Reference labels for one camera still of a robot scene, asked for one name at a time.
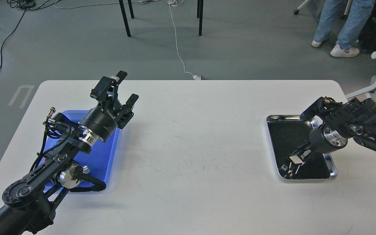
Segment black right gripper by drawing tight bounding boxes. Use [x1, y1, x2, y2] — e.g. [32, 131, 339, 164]
[279, 126, 348, 180]

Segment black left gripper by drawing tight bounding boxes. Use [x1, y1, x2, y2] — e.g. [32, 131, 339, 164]
[79, 71, 139, 142]

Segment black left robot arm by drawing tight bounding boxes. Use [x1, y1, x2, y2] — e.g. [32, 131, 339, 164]
[0, 71, 139, 235]

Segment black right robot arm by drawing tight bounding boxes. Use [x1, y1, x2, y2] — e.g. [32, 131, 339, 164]
[280, 97, 376, 180]

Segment silver metal tray black mat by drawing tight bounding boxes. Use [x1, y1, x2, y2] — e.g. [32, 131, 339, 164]
[266, 115, 337, 183]

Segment blue plastic tray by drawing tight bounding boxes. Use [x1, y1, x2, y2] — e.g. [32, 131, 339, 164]
[44, 110, 120, 187]

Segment black table legs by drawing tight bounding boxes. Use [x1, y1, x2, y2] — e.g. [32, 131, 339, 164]
[118, 0, 204, 37]

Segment white chair base with casters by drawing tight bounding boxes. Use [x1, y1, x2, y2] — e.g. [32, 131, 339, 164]
[293, 0, 320, 15]

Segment person in blue jeans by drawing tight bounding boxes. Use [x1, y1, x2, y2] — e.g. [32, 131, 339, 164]
[311, 0, 376, 58]

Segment white floor cable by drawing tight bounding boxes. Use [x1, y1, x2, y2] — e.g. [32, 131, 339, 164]
[55, 0, 201, 81]

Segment black floor cable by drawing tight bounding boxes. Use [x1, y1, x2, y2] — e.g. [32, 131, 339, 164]
[0, 0, 55, 119]

